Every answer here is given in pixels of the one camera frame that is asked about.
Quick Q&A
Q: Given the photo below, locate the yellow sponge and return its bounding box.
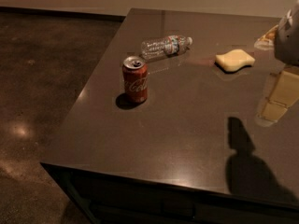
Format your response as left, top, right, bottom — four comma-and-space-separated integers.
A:
215, 49, 255, 72

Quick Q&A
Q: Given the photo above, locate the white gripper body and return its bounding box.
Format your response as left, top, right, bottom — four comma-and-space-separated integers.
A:
274, 0, 299, 65

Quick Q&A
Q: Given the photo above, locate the red coke can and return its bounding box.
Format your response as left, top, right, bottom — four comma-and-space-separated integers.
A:
122, 56, 148, 104

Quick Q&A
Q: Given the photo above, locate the snack bag at table edge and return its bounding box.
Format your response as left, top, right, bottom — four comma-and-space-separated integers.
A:
254, 25, 278, 50

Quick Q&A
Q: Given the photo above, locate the dark cabinet drawer front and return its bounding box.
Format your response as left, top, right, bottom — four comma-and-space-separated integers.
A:
42, 163, 299, 224

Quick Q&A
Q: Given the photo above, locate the clear plastic water bottle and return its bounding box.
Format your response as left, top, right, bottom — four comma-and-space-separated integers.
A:
141, 35, 192, 61

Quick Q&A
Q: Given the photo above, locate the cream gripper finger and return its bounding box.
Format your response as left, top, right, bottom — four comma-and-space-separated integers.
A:
255, 64, 299, 127

